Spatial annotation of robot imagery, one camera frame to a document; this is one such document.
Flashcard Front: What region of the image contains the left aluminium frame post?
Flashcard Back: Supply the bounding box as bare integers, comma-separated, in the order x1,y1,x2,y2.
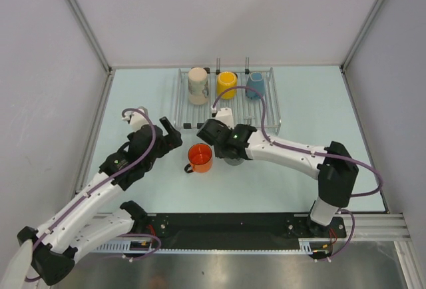
65,0,112,74

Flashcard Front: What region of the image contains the orange cup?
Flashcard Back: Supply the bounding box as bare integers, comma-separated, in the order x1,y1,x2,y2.
184,143,213,174

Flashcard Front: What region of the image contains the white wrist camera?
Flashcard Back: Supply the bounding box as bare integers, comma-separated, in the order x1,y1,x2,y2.
211,107,234,128
122,107,148,132

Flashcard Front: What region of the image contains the right aluminium frame post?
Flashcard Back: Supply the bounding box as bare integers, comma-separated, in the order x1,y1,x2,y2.
339,0,403,70

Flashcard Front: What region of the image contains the right grey cable duct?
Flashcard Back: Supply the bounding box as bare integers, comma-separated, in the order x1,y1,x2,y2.
299,238,335,255

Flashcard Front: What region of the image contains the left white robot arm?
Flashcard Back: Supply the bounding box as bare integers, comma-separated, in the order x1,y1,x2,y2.
17,115,182,286

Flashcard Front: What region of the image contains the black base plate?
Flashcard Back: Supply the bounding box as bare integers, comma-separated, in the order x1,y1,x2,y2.
130,212,347,250

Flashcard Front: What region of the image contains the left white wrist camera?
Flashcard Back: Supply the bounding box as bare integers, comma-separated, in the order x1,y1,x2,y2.
122,107,148,132

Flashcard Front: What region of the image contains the aluminium frame post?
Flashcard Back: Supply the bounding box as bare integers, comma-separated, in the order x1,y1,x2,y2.
65,0,112,74
339,0,403,70

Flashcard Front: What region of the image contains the left grey cable duct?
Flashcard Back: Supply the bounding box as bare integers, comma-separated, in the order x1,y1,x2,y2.
93,239,158,254

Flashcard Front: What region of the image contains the grey cable duct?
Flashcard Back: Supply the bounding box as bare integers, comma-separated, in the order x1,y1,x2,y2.
299,238,335,255
93,239,158,254

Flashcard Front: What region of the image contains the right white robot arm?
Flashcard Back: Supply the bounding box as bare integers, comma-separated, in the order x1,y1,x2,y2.
196,119,359,236

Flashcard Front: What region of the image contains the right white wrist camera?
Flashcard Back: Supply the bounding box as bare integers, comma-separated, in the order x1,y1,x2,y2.
211,107,234,128

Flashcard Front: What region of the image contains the metal wire dish rack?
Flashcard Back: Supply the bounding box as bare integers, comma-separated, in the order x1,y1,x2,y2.
173,58,282,135

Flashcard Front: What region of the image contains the grey cup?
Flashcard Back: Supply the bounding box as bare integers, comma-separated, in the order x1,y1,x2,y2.
224,158,244,166

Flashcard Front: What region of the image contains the blue floral cup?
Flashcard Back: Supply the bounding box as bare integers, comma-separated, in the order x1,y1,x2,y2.
246,72,265,100

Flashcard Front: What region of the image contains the yellow cup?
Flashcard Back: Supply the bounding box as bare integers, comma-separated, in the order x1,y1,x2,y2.
216,71,238,100

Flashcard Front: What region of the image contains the beige patterned cup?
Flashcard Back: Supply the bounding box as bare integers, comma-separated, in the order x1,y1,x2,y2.
188,67,209,105

